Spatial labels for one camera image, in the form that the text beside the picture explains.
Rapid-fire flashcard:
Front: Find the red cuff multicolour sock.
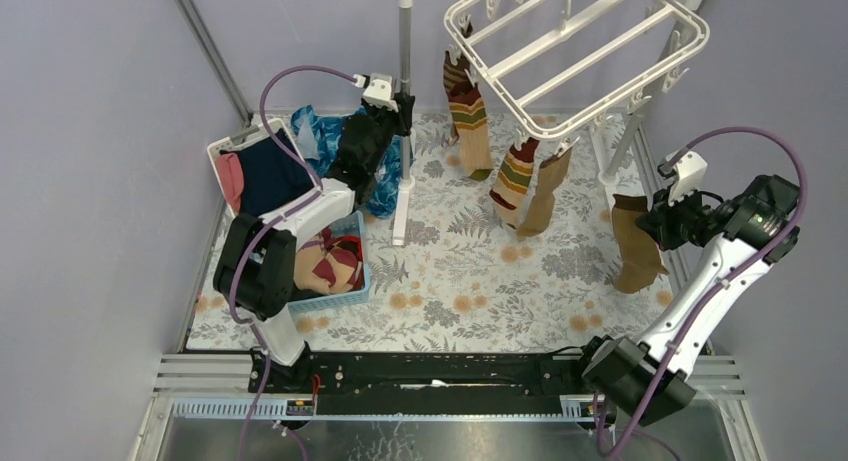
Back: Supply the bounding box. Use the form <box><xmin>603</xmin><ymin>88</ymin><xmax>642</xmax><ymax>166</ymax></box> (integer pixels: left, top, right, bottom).
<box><xmin>489</xmin><ymin>137</ymin><xmax>539</xmax><ymax>229</ymax></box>
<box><xmin>448</xmin><ymin>81</ymin><xmax>493</xmax><ymax>181</ymax></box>

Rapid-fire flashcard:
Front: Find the blue patterned cloth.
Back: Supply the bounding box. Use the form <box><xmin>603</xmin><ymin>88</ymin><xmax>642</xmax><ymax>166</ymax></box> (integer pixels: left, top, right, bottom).
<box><xmin>290</xmin><ymin>105</ymin><xmax>405</xmax><ymax>219</ymax></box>

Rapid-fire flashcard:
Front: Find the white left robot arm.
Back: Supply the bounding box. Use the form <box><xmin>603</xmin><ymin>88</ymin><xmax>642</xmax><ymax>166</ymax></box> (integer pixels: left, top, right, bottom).
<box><xmin>213</xmin><ymin>92</ymin><xmax>415</xmax><ymax>392</ymax></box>

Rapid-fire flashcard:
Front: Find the pile of assorted socks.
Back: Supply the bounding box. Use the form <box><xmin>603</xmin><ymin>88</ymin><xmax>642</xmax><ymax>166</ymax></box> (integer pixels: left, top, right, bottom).
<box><xmin>293</xmin><ymin>228</ymin><xmax>365</xmax><ymax>295</ymax></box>

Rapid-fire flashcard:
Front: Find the white clip drying hanger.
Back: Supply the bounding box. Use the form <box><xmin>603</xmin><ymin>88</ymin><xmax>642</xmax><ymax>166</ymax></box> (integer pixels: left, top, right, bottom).
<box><xmin>445</xmin><ymin>0</ymin><xmax>674</xmax><ymax>135</ymax></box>

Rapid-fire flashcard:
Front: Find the pink folded garment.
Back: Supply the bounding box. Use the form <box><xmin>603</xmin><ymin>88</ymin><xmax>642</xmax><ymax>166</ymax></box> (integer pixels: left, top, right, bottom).
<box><xmin>215</xmin><ymin>152</ymin><xmax>245</xmax><ymax>213</ymax></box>

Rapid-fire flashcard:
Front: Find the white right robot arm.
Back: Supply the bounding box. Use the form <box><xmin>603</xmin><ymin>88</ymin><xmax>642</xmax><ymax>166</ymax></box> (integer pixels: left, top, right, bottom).
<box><xmin>573</xmin><ymin>175</ymin><xmax>806</xmax><ymax>426</ymax></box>

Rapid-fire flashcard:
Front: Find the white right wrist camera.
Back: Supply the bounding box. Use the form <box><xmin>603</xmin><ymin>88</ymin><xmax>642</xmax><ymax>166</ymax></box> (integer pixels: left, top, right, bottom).
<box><xmin>657</xmin><ymin>149</ymin><xmax>708</xmax><ymax>206</ymax></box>

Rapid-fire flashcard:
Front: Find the tan brown cuff sock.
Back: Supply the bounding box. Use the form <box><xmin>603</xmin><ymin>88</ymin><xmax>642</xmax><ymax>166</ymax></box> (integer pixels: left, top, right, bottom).
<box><xmin>516</xmin><ymin>149</ymin><xmax>572</xmax><ymax>239</ymax></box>
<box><xmin>611</xmin><ymin>194</ymin><xmax>669</xmax><ymax>294</ymax></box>

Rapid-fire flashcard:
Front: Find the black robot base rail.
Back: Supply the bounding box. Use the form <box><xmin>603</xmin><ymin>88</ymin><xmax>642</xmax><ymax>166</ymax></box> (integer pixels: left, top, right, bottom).
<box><xmin>247</xmin><ymin>350</ymin><xmax>590</xmax><ymax>416</ymax></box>

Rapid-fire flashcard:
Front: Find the white plastic basket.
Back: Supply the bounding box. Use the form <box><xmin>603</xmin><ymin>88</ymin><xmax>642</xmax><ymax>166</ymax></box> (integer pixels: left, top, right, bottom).
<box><xmin>207</xmin><ymin>118</ymin><xmax>319</xmax><ymax>219</ymax></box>

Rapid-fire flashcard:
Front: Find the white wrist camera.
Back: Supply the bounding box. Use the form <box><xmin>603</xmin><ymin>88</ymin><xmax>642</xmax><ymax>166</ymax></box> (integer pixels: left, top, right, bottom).
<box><xmin>657</xmin><ymin>149</ymin><xmax>708</xmax><ymax>206</ymax></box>
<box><xmin>352</xmin><ymin>73</ymin><xmax>399</xmax><ymax>112</ymax></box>

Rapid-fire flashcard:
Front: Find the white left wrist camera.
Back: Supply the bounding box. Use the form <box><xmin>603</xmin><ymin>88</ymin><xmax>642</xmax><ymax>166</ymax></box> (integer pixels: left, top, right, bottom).
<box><xmin>352</xmin><ymin>73</ymin><xmax>399</xmax><ymax>112</ymax></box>

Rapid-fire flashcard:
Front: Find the light blue sock basket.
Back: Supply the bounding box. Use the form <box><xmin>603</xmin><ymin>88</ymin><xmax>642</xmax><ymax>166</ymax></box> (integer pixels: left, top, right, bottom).
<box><xmin>288</xmin><ymin>211</ymin><xmax>372</xmax><ymax>315</ymax></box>

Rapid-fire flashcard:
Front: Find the silver white drying rack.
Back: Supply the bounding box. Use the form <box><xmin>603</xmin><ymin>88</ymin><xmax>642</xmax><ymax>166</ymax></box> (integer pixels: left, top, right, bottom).
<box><xmin>391</xmin><ymin>0</ymin><xmax>710</xmax><ymax>246</ymax></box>

